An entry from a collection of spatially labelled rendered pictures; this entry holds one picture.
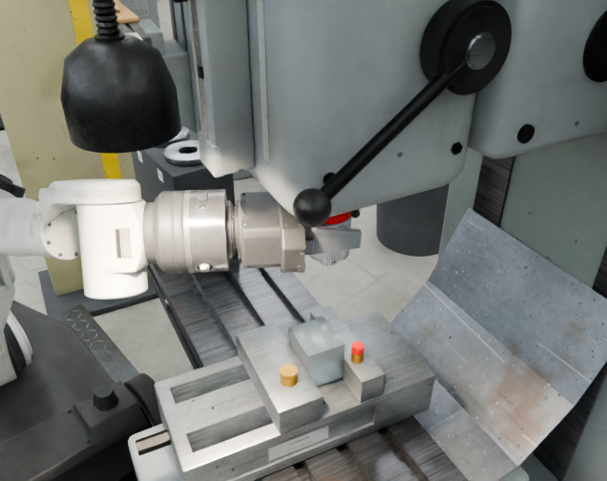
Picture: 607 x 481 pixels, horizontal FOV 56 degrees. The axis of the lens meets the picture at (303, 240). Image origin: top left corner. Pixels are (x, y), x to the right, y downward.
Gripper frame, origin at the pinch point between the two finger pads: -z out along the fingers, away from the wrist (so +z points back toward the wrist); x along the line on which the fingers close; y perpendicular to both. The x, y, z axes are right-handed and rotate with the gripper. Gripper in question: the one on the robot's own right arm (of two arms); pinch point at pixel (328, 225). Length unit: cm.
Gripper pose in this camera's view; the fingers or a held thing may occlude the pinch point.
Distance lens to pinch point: 62.4
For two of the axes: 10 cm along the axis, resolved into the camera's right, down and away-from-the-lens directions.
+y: -0.1, 8.3, 5.5
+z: -9.9, 0.4, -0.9
